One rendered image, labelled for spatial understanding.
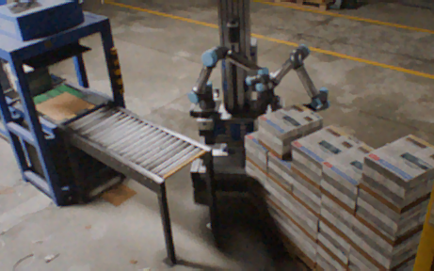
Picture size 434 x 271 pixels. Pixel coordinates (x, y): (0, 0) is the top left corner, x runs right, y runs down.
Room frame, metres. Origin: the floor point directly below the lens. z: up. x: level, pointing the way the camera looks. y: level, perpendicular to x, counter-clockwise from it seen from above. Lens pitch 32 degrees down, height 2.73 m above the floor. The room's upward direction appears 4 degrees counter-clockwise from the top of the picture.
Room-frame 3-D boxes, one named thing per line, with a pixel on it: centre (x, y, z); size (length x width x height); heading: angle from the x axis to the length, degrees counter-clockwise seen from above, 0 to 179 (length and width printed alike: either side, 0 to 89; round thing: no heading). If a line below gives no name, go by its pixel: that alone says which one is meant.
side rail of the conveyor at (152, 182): (3.03, 0.86, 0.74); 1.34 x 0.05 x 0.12; 46
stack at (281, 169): (2.61, -0.68, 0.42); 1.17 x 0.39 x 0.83; 28
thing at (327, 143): (2.48, -0.73, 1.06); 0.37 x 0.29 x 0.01; 119
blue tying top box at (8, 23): (3.92, 1.41, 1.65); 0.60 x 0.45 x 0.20; 136
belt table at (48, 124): (3.92, 1.42, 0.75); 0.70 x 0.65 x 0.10; 46
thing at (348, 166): (2.23, -0.87, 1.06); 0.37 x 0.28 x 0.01; 120
